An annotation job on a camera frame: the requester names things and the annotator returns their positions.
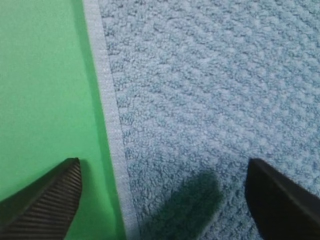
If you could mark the blue waffle-weave towel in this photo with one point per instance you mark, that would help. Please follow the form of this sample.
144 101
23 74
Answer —
193 89

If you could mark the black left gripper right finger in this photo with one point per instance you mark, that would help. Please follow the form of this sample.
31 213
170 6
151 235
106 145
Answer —
280 208

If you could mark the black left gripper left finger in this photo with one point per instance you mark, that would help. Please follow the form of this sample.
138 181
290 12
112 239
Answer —
45 209

